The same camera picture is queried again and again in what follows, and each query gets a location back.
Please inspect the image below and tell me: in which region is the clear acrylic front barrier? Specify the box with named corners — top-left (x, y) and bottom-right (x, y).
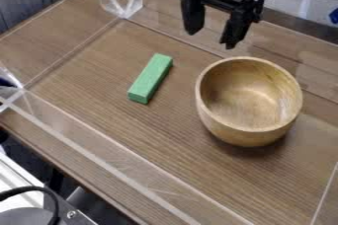
top-left (0, 66), bottom-right (255, 225)

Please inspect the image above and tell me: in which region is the brown wooden bowl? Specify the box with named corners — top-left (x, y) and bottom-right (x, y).
top-left (193, 56), bottom-right (303, 147)

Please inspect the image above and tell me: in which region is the clear acrylic corner bracket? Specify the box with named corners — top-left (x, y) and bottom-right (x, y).
top-left (98, 0), bottom-right (144, 19)

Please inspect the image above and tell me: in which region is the white container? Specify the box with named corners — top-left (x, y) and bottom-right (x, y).
top-left (297, 0), bottom-right (338, 28)

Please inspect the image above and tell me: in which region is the grey metal bracket with screw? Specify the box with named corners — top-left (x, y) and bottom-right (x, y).
top-left (46, 187), bottom-right (98, 225)

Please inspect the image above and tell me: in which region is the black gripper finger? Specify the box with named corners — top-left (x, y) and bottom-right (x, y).
top-left (218, 5), bottom-right (256, 49)
top-left (180, 0), bottom-right (204, 36)

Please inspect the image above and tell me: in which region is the black cable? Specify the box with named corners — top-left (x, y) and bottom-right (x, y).
top-left (0, 185), bottom-right (61, 225)

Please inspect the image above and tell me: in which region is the green rectangular block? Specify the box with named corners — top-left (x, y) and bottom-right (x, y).
top-left (126, 53), bottom-right (172, 105)

